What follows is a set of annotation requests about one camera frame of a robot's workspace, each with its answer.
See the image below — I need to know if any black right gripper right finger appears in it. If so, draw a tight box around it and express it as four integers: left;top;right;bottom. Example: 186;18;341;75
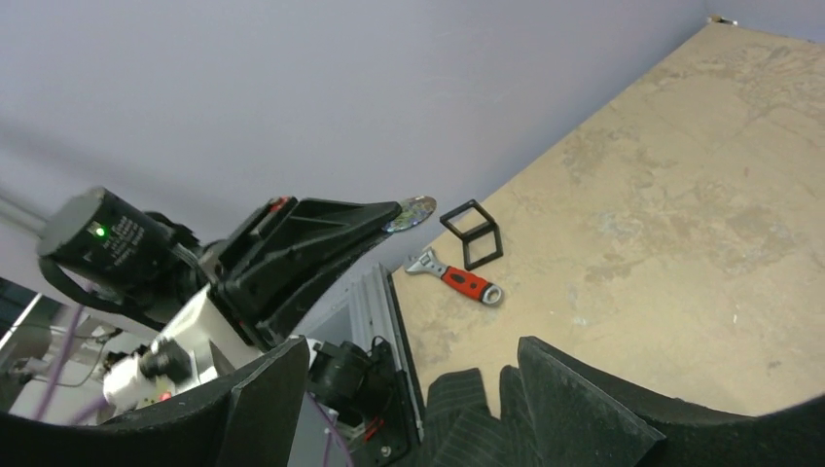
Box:
518;337;824;466

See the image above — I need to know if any round metal pin brooch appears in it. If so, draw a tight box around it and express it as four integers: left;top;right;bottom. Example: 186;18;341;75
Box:
382;196;437;234

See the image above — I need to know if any dark pinstriped button shirt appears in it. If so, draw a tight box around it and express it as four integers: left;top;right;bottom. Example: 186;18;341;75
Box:
405;366;543;467

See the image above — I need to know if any red handled ratchet wrench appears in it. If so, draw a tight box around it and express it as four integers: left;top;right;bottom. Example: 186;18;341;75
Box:
403;247;504;306

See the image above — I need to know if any black rectangular frame tray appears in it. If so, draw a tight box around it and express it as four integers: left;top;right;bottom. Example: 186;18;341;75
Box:
439;198;504;270

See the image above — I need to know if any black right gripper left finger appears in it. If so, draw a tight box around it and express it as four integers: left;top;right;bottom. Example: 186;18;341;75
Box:
1;338;309;467

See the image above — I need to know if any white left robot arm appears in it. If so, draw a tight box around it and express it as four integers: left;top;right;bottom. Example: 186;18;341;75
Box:
36;187;402;409

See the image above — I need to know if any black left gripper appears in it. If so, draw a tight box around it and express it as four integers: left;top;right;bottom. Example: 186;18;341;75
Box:
209;197;401;351

